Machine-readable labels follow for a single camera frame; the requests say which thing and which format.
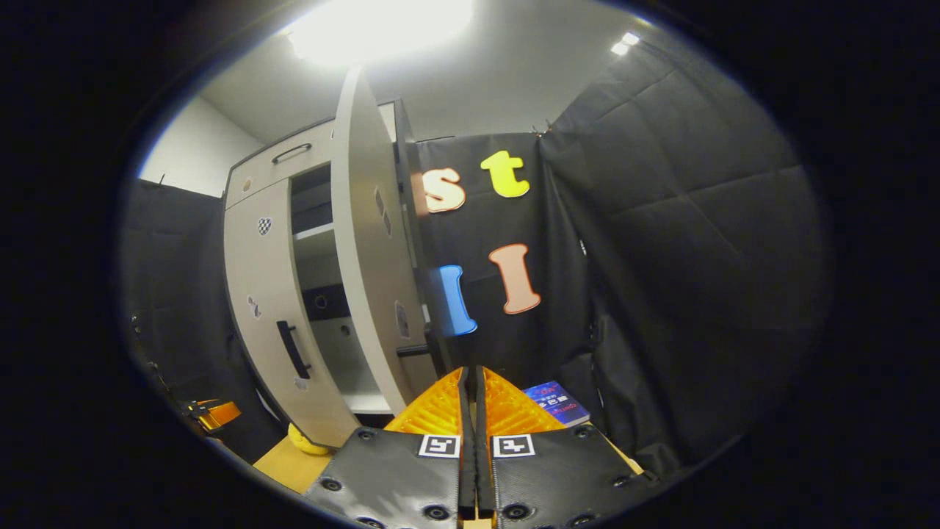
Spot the blue book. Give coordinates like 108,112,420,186
523,381,590,428

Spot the yellow plush toy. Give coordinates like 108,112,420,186
286,422,331,456

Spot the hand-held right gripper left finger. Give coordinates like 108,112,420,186
305,367,476,529

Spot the shoe cabinet door hexagon sticker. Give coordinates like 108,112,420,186
330,66,441,416

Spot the grey cabinet drawer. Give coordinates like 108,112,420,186
225,121,339,210

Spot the grey double-door shoe cabinet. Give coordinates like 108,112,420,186
220,99,443,450

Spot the long ceiling light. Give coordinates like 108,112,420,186
283,0,474,67

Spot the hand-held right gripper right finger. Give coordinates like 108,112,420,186
476,366,654,529

